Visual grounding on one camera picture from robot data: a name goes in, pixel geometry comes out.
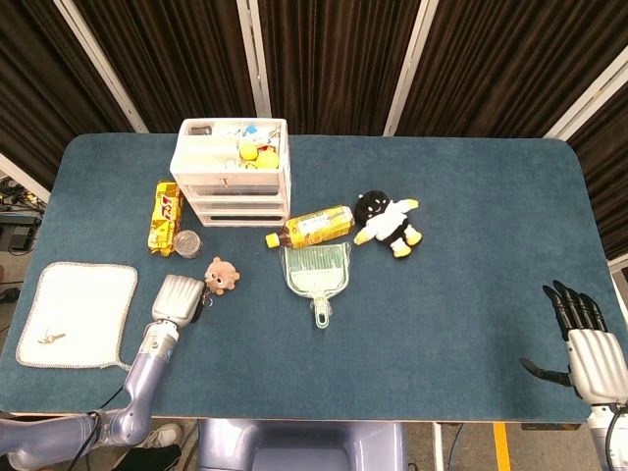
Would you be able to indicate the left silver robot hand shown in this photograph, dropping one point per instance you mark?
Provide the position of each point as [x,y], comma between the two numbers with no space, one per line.
[176,299]

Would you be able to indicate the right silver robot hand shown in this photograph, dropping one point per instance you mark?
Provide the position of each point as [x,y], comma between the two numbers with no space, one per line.
[596,363]

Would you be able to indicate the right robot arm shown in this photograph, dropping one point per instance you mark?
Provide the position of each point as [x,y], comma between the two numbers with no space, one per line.
[598,432]

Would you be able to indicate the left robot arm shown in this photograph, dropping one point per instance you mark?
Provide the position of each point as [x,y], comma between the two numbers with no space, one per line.
[142,373]

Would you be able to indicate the white plastic drawer unit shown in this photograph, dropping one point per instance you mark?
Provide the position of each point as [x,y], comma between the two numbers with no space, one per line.
[206,162]

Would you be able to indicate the clear round jar of clips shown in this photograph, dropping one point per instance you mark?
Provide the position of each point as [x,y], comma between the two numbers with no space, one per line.
[187,244]

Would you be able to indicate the yellow snack bag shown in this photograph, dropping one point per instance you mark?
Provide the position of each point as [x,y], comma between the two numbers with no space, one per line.
[164,216]

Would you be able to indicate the white cloth mat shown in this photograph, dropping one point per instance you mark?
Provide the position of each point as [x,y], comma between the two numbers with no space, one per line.
[78,304]

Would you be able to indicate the clear plastic drawer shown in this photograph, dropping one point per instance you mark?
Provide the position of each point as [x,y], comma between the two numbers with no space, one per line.
[245,218]
[240,206]
[235,191]

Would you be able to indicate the small metal keys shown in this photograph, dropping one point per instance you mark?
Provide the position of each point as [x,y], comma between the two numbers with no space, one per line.
[49,338]

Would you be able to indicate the white sneaker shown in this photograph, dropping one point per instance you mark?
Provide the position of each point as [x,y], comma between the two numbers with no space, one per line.
[164,434]

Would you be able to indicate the green dustpan in plastic wrap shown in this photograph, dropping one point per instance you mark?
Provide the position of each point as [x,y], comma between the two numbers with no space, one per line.
[316,270]

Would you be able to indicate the yellow label tea bottle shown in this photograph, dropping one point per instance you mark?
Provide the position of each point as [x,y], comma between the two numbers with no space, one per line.
[319,225]

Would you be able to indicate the yellow ball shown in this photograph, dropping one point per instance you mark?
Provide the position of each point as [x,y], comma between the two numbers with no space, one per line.
[267,159]
[248,150]

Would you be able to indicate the lavender robot torso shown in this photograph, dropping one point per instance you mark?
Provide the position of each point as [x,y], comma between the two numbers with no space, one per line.
[294,444]

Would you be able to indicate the black and white plush doll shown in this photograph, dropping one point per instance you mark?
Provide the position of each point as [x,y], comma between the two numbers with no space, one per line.
[387,221]

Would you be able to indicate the dark brown curtain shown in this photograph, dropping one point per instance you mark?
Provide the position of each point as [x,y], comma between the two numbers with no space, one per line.
[338,59]

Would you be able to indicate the white frame pole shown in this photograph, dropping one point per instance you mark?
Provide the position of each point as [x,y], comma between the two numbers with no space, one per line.
[100,64]
[589,95]
[409,68]
[254,59]
[22,176]

